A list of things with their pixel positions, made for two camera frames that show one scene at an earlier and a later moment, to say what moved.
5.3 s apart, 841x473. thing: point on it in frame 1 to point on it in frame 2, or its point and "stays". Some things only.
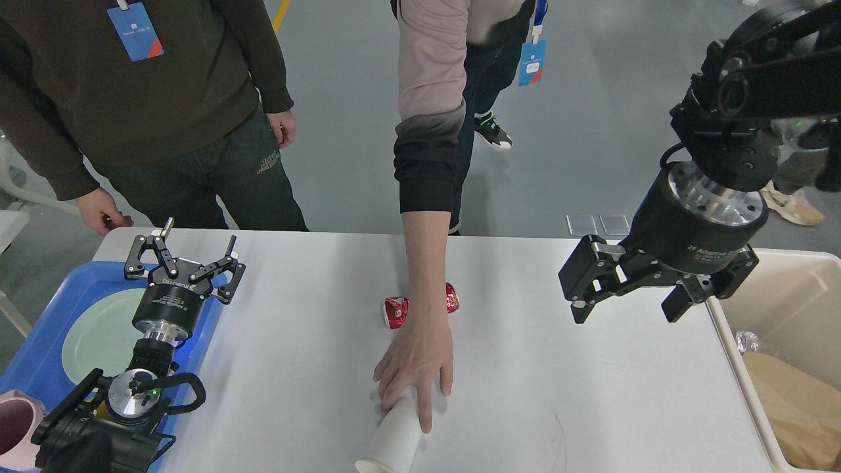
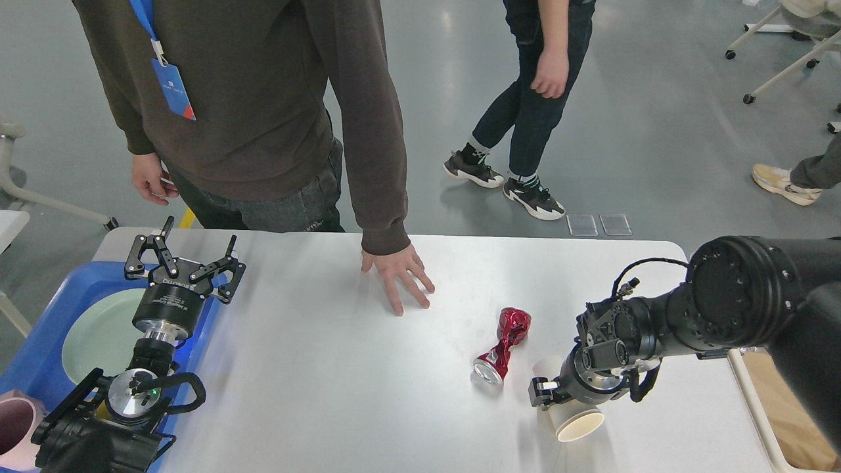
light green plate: (104, 337) stays
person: (516, 46) to (552, 37)
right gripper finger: (596, 269) to (541, 391)
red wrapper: (396, 308) to (513, 326)
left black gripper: (169, 309) stays
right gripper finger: (722, 284) to (638, 391)
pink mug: (20, 414) stays
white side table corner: (12, 223) stays
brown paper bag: (805, 418) stays
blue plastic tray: (38, 366) stays
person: (161, 114) to (264, 115)
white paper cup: (393, 448) to (573, 421)
